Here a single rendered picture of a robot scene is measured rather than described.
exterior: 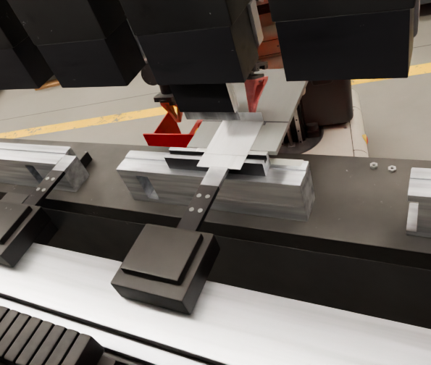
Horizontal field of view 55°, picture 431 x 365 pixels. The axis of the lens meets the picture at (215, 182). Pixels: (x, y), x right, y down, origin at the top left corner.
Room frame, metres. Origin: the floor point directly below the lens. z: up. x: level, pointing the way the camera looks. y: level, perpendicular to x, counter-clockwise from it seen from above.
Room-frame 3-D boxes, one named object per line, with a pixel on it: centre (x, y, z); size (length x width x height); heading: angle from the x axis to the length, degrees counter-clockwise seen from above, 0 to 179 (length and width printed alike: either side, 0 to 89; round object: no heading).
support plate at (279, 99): (0.70, -0.13, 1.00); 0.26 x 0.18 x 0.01; 142
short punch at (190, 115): (0.58, -0.03, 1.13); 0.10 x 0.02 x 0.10; 52
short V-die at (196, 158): (0.60, -0.02, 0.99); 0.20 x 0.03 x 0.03; 52
